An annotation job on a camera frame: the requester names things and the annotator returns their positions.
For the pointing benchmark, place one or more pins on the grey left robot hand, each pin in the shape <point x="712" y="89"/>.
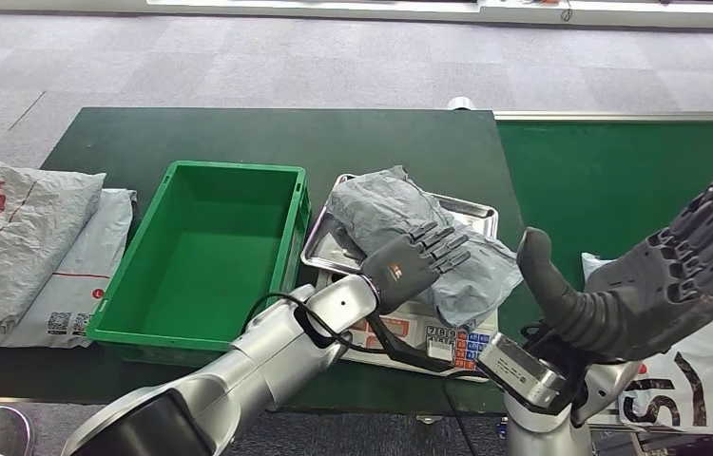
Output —
<point x="400" y="267"/>

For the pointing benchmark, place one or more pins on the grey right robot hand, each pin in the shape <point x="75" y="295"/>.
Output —
<point x="646" y="302"/>

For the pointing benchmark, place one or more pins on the plain dark grey parcel bag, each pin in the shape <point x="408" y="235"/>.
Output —
<point x="388" y="208"/>

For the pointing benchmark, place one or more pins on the white parcel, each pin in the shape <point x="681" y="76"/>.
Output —
<point x="709" y="377"/>
<point x="10" y="252"/>
<point x="86" y="296"/>

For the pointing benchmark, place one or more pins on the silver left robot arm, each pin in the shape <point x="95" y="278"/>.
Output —
<point x="237" y="384"/>

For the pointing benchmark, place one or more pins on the green conveyor belt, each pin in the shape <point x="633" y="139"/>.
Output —
<point x="615" y="176"/>

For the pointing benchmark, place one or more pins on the flat white parcel, QR codes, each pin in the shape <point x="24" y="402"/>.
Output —
<point x="86" y="296"/>

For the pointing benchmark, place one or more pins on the crumpled white parcel, red line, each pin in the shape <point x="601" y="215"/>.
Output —
<point x="10" y="252"/>

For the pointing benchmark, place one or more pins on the white electronic scale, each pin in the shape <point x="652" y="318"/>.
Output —
<point x="476" y="346"/>

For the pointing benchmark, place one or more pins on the green plastic crate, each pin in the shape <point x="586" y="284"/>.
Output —
<point x="205" y="264"/>

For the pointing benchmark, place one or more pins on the white low ledge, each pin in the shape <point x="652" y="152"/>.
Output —
<point x="394" y="6"/>

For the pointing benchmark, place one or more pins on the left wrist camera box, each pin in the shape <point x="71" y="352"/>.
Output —
<point x="439" y="350"/>

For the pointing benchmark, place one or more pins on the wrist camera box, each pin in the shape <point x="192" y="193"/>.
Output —
<point x="439" y="350"/>
<point x="520" y="371"/>

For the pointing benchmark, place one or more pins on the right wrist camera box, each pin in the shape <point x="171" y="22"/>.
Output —
<point x="520" y="371"/>

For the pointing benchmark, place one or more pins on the small metal table bracket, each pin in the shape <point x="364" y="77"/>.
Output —
<point x="429" y="418"/>

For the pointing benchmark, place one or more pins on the aluminium conveyor frame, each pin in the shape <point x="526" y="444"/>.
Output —
<point x="615" y="116"/>

